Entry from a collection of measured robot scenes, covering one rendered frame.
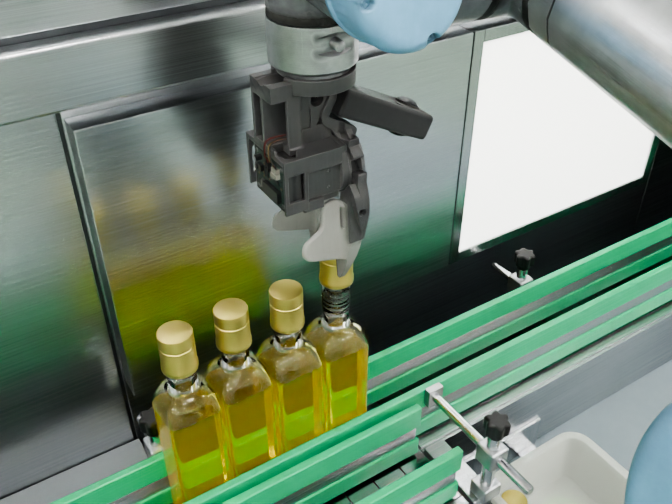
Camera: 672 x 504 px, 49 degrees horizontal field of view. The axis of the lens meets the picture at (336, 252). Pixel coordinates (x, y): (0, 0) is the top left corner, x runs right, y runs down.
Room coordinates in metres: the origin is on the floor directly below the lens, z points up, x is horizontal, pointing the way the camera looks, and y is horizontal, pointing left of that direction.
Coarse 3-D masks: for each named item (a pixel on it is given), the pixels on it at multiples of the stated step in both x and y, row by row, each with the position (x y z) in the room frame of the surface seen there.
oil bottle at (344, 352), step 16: (320, 320) 0.60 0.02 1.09; (352, 320) 0.60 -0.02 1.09; (320, 336) 0.58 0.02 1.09; (336, 336) 0.58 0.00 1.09; (352, 336) 0.58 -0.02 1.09; (320, 352) 0.57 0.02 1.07; (336, 352) 0.57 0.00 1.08; (352, 352) 0.58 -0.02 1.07; (368, 352) 0.59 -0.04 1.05; (336, 368) 0.57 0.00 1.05; (352, 368) 0.58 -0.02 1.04; (336, 384) 0.57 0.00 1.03; (352, 384) 0.58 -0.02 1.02; (336, 400) 0.57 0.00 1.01; (352, 400) 0.58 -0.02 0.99; (336, 416) 0.57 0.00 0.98; (352, 416) 0.58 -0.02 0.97
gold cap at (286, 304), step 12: (276, 288) 0.57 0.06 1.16; (288, 288) 0.57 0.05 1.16; (300, 288) 0.57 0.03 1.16; (276, 300) 0.55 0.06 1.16; (288, 300) 0.55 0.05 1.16; (300, 300) 0.56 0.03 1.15; (276, 312) 0.55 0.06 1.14; (288, 312) 0.55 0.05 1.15; (300, 312) 0.56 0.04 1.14; (276, 324) 0.55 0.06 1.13; (288, 324) 0.55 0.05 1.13; (300, 324) 0.56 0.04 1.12
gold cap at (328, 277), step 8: (320, 264) 0.59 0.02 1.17; (328, 264) 0.59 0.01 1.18; (352, 264) 0.59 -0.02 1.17; (320, 272) 0.59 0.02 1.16; (328, 272) 0.58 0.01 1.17; (336, 272) 0.58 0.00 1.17; (352, 272) 0.60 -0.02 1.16; (320, 280) 0.59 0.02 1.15; (328, 280) 0.58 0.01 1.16; (336, 280) 0.58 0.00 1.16; (344, 280) 0.58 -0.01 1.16; (352, 280) 0.59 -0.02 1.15; (336, 288) 0.58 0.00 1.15
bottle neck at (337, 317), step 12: (324, 288) 0.59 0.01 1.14; (348, 288) 0.59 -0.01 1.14; (324, 300) 0.59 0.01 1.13; (336, 300) 0.58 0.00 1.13; (348, 300) 0.59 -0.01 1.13; (324, 312) 0.59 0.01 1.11; (336, 312) 0.58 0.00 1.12; (348, 312) 0.59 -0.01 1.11; (324, 324) 0.59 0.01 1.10; (336, 324) 0.58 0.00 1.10
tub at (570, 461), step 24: (576, 432) 0.66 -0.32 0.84; (528, 456) 0.62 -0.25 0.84; (552, 456) 0.64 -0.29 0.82; (576, 456) 0.65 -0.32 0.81; (600, 456) 0.62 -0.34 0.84; (504, 480) 0.59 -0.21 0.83; (528, 480) 0.61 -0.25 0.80; (552, 480) 0.64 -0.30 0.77; (576, 480) 0.63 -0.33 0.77; (600, 480) 0.61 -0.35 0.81; (624, 480) 0.59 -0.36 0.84
